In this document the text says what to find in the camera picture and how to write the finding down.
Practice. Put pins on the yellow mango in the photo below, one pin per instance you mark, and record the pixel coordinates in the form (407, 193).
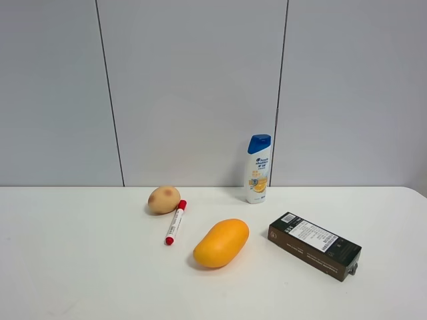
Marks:
(222, 243)

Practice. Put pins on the white and blue shampoo bottle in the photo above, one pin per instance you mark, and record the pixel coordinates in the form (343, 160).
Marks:
(257, 168)

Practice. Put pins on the brown potato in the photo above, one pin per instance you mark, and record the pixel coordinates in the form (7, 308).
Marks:
(164, 199)

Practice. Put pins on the red and white marker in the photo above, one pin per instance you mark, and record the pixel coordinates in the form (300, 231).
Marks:
(172, 231)

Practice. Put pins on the black coffee box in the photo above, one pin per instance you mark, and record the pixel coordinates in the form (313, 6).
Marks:
(316, 246)

